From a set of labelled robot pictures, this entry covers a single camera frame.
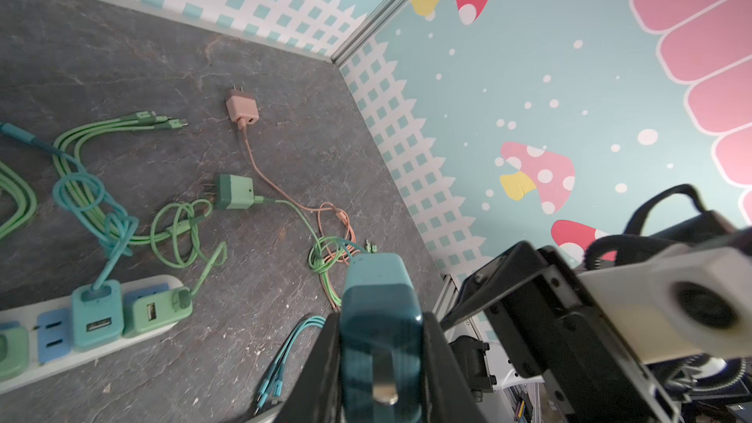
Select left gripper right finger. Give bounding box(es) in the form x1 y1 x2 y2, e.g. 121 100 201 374
420 313 486 423

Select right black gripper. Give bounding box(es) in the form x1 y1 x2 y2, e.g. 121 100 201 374
441 242 680 422

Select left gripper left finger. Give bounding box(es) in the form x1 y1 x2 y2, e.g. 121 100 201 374
273 313 342 423

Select teal charger plug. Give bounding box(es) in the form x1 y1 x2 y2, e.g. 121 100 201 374
72 280 125 353
339 253 424 422

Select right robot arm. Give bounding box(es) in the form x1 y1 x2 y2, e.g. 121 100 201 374
441 184 751 422

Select pink charger plug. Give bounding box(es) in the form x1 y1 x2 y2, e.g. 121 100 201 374
225 88 260 129

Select small white blue power strip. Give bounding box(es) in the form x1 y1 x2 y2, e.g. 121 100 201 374
1 274 197 394

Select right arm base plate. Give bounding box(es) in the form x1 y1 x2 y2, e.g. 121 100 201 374
450 336 497 401

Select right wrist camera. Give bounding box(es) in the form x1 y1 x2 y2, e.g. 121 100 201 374
579 246 751 364

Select tangled green charging cables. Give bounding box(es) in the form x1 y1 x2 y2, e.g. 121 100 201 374
0 110 377 418

